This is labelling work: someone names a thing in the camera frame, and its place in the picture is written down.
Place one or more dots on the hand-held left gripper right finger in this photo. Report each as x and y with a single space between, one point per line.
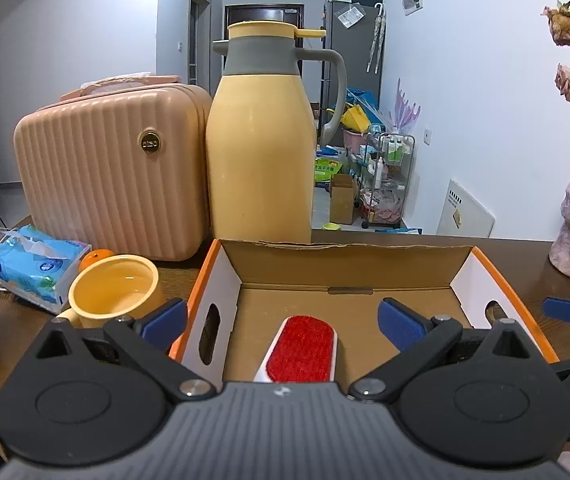
402 325

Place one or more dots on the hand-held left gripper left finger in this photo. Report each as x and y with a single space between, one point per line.
165 320

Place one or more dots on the orange cardboard box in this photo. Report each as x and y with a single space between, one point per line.
345 270

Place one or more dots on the red lint brush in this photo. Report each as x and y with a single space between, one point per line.
300 347

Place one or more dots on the yellow mug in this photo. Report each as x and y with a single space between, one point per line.
115 290

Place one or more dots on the orange fruit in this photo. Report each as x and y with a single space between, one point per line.
92 257

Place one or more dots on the white leaning panel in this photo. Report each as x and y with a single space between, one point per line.
465 210

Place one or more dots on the small brown cardboard box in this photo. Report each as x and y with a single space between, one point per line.
342 205

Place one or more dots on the blue tissue pack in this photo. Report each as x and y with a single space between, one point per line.
30 265

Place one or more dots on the metal trolley rack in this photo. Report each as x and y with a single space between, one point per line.
387 180

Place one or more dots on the pink ribbed suitcase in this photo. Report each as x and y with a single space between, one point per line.
105 175

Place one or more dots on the green printed bag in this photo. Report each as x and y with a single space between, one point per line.
330 170

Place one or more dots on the yellow thermos jug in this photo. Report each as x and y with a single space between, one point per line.
260 160

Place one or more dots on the pink bucket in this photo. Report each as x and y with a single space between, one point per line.
355 140

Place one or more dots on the grey refrigerator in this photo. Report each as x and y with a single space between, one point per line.
360 60

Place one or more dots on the hanging white umbrella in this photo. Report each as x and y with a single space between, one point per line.
377 30

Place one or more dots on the clear plastic bag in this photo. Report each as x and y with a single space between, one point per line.
351 15

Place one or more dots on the dark entrance door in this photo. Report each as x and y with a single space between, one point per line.
265 12

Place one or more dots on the white wall socket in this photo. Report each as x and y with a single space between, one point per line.
427 137

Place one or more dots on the purple wall decoration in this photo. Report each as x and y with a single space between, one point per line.
405 110

